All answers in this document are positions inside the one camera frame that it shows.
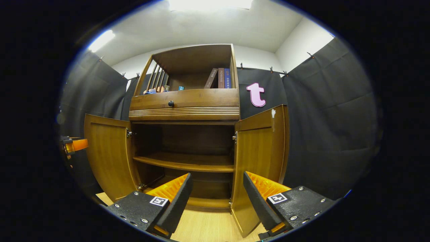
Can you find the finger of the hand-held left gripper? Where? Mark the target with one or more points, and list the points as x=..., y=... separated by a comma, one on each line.
x=78, y=145

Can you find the blue book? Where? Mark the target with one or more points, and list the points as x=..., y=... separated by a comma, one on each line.
x=227, y=78

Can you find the brown book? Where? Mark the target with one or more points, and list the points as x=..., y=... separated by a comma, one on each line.
x=211, y=78

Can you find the wooden ribbed drawer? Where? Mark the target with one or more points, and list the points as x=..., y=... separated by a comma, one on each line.
x=195, y=97

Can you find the wooden cabinet door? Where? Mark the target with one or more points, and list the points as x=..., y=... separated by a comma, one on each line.
x=109, y=154
x=258, y=151

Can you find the wooden double-door shoe cabinet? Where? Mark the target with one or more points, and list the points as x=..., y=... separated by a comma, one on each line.
x=195, y=60

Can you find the ceiling light panel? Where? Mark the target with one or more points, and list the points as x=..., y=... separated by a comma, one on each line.
x=210, y=4

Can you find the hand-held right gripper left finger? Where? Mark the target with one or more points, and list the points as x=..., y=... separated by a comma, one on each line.
x=177, y=201

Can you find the fluorescent strip light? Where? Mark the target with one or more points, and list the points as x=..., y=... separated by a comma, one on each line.
x=100, y=41

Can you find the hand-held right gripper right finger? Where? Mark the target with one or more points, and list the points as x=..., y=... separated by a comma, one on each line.
x=257, y=201

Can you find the dark red book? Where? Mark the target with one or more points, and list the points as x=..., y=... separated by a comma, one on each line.
x=221, y=78

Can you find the wooden inner shelf board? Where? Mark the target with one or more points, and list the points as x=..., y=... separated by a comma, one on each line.
x=188, y=164

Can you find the blue and white cloth item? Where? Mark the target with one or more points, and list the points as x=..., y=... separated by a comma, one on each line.
x=149, y=91

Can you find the small pink item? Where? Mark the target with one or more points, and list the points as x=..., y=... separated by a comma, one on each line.
x=160, y=89

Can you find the black backdrop cloth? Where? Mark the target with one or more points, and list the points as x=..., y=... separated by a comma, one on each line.
x=329, y=134

